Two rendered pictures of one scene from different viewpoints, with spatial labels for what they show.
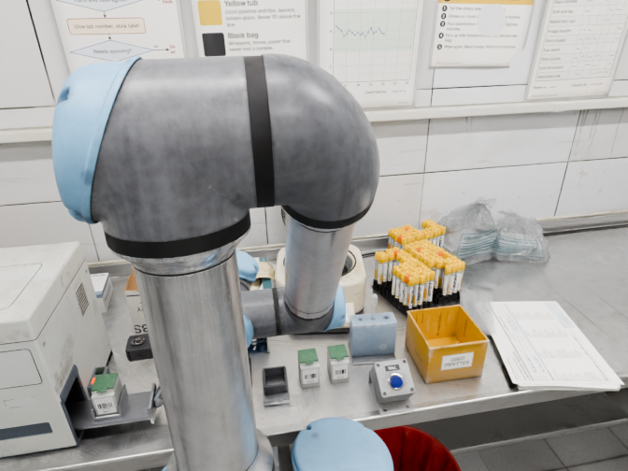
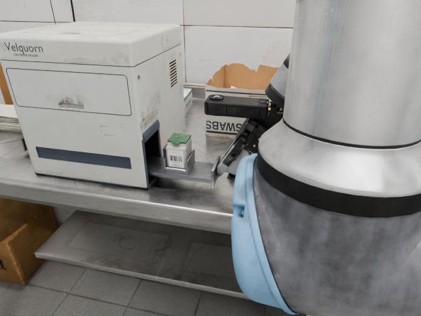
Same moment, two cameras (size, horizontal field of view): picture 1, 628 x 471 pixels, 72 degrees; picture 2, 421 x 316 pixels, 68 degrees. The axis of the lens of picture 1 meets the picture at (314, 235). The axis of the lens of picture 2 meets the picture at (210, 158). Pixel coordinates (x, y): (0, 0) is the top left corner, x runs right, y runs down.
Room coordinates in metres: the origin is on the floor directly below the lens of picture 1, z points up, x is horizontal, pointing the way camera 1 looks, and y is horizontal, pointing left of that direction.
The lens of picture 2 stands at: (0.10, 0.12, 1.25)
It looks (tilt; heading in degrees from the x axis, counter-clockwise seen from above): 28 degrees down; 23
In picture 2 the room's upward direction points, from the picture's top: straight up
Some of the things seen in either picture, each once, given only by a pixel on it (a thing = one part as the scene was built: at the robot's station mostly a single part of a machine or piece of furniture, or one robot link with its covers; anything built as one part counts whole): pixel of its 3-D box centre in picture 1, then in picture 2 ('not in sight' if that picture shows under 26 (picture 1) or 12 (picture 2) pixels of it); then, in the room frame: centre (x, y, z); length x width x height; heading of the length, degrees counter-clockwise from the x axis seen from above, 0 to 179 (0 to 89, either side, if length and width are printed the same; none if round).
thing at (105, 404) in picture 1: (108, 396); (179, 153); (0.60, 0.40, 0.95); 0.05 x 0.04 x 0.06; 9
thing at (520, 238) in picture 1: (519, 233); not in sight; (1.26, -0.67, 0.94); 0.20 x 0.17 x 0.14; 74
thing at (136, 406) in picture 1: (99, 408); (170, 163); (0.60, 0.42, 0.92); 0.21 x 0.07 x 0.05; 100
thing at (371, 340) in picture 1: (372, 335); not in sight; (0.79, -0.13, 0.92); 0.10 x 0.07 x 0.10; 95
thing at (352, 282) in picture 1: (320, 281); not in sight; (1.00, -0.01, 0.94); 0.30 x 0.24 x 0.12; 1
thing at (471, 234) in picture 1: (464, 227); not in sight; (1.27, -0.49, 0.97); 0.26 x 0.17 x 0.19; 114
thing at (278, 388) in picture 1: (275, 382); not in sight; (0.68, 0.09, 0.89); 0.09 x 0.05 x 0.04; 7
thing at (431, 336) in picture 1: (443, 342); not in sight; (0.76, -0.29, 0.93); 0.13 x 0.13 x 0.10; 9
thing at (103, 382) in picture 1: (104, 383); (178, 139); (0.60, 0.40, 0.98); 0.05 x 0.04 x 0.01; 9
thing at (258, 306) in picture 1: (238, 316); not in sight; (0.54, 0.12, 1.17); 0.11 x 0.11 x 0.08; 8
